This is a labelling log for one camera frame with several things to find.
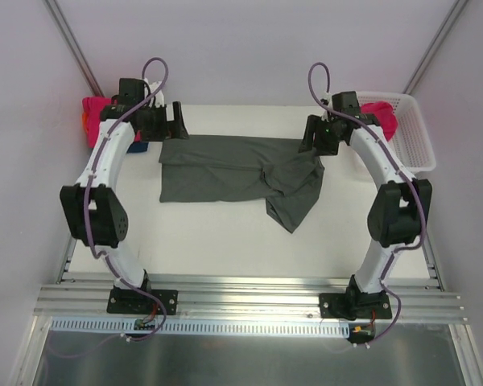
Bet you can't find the crumpled pink t-shirt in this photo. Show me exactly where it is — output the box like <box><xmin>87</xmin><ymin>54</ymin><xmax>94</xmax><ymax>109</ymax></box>
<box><xmin>361</xmin><ymin>101</ymin><xmax>398</xmax><ymax>142</ymax></box>

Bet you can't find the folded blue t-shirt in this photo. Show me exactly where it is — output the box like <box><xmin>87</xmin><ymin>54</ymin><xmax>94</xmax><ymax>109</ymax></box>
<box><xmin>127</xmin><ymin>142</ymin><xmax>148</xmax><ymax>154</ymax></box>

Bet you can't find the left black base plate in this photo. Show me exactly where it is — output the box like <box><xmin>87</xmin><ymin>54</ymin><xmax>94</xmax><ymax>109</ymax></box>
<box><xmin>106</xmin><ymin>287</ymin><xmax>179</xmax><ymax>315</ymax></box>

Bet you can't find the dark grey t-shirt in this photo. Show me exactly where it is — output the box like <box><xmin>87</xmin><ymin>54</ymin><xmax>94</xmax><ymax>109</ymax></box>
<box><xmin>159</xmin><ymin>135</ymin><xmax>324</xmax><ymax>233</ymax></box>

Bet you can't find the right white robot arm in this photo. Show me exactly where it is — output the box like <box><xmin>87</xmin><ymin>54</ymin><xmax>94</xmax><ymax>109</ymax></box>
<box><xmin>299</xmin><ymin>91</ymin><xmax>432</xmax><ymax>321</ymax></box>

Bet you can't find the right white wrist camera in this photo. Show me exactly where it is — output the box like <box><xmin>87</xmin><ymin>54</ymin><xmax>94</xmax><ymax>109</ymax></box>
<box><xmin>320</xmin><ymin>91</ymin><xmax>333</xmax><ymax>121</ymax></box>

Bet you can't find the white plastic basket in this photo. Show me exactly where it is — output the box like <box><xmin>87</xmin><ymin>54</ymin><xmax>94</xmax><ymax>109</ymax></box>
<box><xmin>357</xmin><ymin>91</ymin><xmax>436</xmax><ymax>174</ymax></box>

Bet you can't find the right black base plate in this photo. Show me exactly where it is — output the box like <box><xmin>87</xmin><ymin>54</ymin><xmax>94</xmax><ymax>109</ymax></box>
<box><xmin>319</xmin><ymin>291</ymin><xmax>392</xmax><ymax>321</ymax></box>

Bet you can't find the white slotted cable duct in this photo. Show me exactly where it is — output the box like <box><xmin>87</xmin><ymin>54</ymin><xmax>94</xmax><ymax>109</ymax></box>
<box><xmin>51</xmin><ymin>317</ymin><xmax>350</xmax><ymax>339</ymax></box>

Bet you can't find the folded orange t-shirt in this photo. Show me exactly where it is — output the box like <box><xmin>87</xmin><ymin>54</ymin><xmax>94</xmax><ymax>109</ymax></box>
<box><xmin>81</xmin><ymin>112</ymin><xmax>89</xmax><ymax>130</ymax></box>

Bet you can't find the aluminium mounting rail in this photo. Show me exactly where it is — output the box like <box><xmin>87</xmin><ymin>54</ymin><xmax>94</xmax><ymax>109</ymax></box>
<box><xmin>34</xmin><ymin>273</ymin><xmax>469</xmax><ymax>324</ymax></box>

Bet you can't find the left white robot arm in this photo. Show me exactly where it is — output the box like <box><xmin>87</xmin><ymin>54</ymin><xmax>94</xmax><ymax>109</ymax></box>
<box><xmin>60</xmin><ymin>77</ymin><xmax>188</xmax><ymax>312</ymax></box>

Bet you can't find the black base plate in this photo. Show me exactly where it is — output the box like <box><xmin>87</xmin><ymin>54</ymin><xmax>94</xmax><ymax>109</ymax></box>
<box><xmin>106</xmin><ymin>287</ymin><xmax>179</xmax><ymax>315</ymax></box>
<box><xmin>319</xmin><ymin>291</ymin><xmax>392</xmax><ymax>321</ymax></box>

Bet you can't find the folded pink t-shirt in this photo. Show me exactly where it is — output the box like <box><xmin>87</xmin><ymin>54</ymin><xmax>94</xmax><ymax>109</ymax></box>
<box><xmin>81</xmin><ymin>96</ymin><xmax>112</xmax><ymax>149</ymax></box>

